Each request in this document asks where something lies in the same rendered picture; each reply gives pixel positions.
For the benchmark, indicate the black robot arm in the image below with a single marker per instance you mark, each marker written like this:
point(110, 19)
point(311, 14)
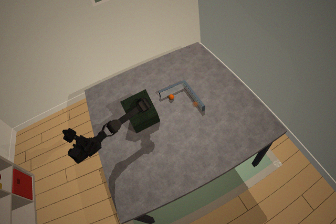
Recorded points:
point(113, 126)

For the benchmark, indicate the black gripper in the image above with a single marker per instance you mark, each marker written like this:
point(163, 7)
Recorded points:
point(87, 145)

